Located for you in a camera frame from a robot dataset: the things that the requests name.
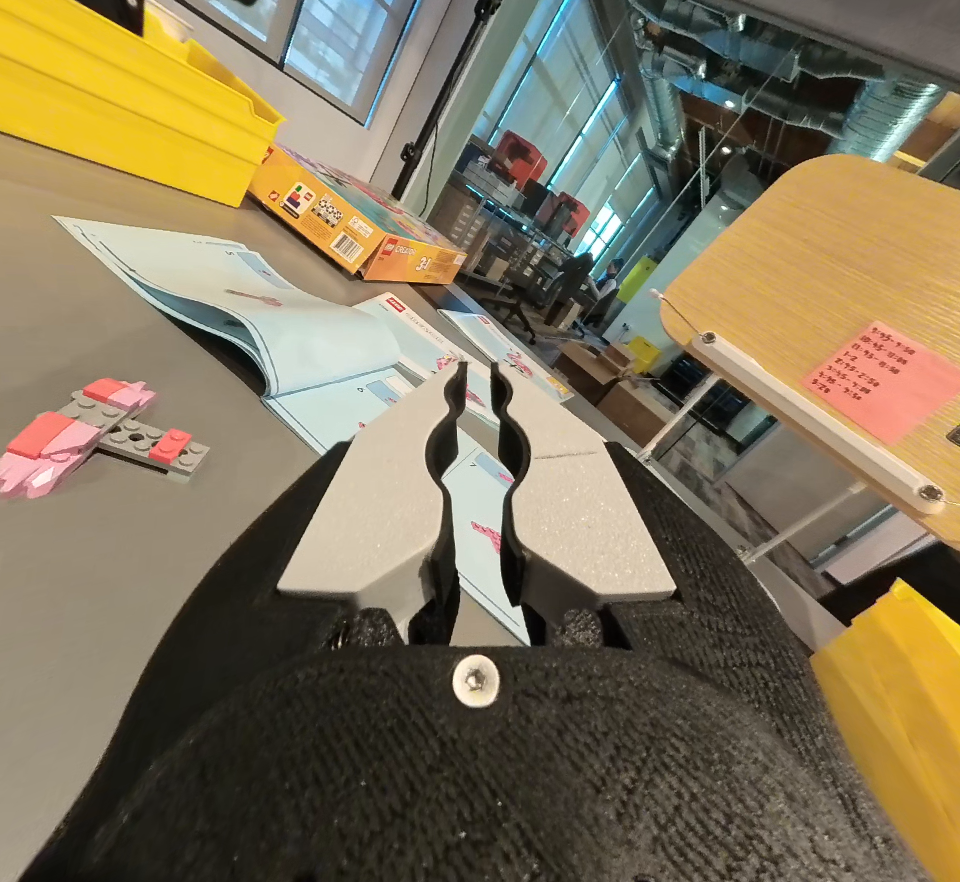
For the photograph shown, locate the tall glass windows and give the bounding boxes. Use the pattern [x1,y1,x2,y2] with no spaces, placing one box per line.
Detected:
[468,0,680,253]

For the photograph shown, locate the thin silver air duct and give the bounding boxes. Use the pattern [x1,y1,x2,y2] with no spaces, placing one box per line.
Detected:
[628,5,685,163]

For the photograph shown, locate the pink sticky note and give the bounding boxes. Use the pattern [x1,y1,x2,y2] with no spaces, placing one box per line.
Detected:
[801,321,940,446]

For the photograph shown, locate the pink grey brick assembly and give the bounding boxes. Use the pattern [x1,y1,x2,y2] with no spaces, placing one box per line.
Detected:
[0,378,211,501]

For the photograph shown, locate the black office chair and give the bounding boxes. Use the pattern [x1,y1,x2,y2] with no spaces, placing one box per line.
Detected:
[510,252,597,343]

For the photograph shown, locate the instruction booklet with flamingo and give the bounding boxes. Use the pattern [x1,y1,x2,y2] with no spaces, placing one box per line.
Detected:
[437,307,576,403]

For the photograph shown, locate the yellow plastic bin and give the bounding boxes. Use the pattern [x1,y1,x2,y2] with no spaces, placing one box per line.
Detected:
[0,0,288,208]
[810,578,960,882]

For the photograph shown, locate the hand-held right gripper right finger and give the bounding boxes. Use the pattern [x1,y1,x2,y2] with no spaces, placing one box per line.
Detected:
[489,360,679,646]

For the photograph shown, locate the large silver air duct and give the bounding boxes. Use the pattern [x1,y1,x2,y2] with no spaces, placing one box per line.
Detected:
[843,68,948,163]

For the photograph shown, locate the yellow green panel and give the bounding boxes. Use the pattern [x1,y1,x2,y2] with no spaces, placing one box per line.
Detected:
[616,256,657,306]

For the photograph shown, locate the wooden book stand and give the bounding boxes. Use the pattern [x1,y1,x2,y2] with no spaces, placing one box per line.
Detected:
[641,153,960,570]

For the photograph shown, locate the window with grey frame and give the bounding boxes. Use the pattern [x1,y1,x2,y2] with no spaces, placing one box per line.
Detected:
[146,0,455,127]

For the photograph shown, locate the red 3D printer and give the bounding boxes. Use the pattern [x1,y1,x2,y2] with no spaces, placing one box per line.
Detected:
[551,191,594,238]
[491,131,549,186]

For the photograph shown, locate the light blue instruction booklet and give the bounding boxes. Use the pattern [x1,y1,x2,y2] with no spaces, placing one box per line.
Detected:
[52,215,534,647]

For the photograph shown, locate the black stand pole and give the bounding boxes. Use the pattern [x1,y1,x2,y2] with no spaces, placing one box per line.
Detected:
[390,0,504,202]

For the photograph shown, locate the cardboard box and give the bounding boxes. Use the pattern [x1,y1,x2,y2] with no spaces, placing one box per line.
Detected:
[558,342,624,388]
[596,372,676,448]

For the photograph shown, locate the instruction booklet with pink bird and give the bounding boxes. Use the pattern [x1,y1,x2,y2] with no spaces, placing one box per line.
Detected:
[352,291,496,427]

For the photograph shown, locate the orange brick set box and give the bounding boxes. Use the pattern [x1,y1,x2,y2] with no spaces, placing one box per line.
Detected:
[246,143,468,285]

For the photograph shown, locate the small red brick plate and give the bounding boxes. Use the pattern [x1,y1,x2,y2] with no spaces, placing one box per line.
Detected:
[147,428,194,465]

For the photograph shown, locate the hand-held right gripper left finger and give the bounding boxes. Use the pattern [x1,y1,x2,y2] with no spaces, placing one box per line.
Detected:
[276,360,472,646]

